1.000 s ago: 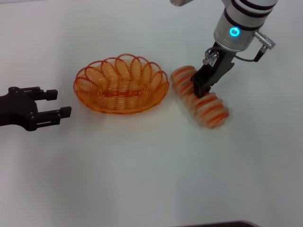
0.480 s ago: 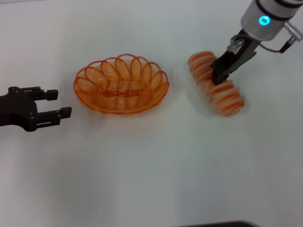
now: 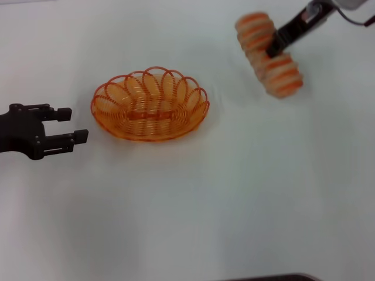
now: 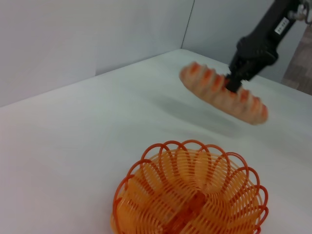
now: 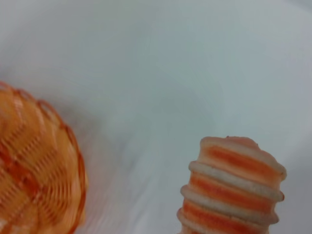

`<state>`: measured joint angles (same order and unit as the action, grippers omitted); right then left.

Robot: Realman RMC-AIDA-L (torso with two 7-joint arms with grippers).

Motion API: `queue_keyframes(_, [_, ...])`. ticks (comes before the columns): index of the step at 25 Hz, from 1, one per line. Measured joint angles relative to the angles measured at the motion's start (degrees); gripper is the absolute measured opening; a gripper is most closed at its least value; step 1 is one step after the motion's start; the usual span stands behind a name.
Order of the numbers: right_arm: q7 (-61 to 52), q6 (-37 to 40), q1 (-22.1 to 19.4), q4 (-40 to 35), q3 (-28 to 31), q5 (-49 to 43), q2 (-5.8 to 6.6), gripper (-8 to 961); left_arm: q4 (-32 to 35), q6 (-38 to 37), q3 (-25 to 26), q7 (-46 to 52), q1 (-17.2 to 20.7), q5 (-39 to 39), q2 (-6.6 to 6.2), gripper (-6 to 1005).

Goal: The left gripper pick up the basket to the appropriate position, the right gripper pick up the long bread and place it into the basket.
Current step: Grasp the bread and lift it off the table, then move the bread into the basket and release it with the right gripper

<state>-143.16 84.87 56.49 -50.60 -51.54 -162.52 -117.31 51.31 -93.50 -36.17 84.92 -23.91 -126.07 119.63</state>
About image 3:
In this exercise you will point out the dark rounded robot base edge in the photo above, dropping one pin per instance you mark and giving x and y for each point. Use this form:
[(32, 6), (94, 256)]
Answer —
[(278, 278)]

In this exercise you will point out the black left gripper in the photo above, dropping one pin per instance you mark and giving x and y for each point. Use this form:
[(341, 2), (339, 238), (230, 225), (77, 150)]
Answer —
[(20, 128)]

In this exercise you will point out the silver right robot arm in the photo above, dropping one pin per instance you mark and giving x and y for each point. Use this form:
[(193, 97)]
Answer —
[(351, 3)]

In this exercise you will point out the orange striped bread loaf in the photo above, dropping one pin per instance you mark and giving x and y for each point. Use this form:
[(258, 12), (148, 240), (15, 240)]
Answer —
[(281, 73)]

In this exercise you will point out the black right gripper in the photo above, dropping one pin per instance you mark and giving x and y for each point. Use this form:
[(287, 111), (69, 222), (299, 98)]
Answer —
[(296, 27)]

